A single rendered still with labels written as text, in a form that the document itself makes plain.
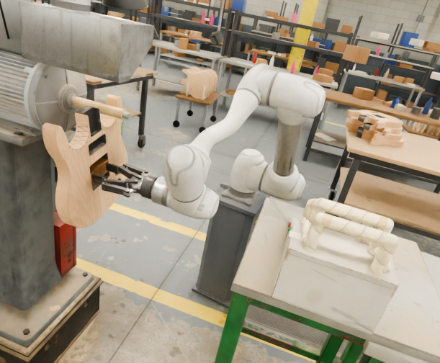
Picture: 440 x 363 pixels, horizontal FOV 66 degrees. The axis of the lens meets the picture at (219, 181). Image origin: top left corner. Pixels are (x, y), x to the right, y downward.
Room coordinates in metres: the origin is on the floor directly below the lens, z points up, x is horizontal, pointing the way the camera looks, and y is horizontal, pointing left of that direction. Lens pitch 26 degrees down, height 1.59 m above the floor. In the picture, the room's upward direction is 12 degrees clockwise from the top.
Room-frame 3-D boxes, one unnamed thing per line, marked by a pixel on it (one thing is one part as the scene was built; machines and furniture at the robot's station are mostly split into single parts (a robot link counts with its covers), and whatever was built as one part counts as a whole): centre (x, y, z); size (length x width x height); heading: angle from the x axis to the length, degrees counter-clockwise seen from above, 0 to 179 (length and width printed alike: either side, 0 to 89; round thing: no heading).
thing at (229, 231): (1.71, -0.13, 0.35); 0.28 x 0.28 x 0.70; 70
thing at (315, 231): (0.72, -0.26, 1.15); 0.03 x 0.03 x 0.09
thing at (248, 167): (1.70, -0.14, 0.87); 0.18 x 0.16 x 0.22; 72
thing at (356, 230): (0.70, -0.34, 1.20); 0.20 x 0.03 x 0.03; 77
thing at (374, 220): (0.78, -0.36, 1.20); 0.20 x 0.03 x 0.03; 77
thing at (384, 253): (0.68, -0.42, 1.15); 0.03 x 0.03 x 0.09
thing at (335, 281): (0.75, -0.35, 1.02); 0.27 x 0.15 x 0.17; 78
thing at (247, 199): (1.71, -0.12, 0.73); 0.22 x 0.18 x 0.06; 70
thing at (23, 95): (1.13, 0.74, 1.25); 0.41 x 0.27 x 0.26; 78
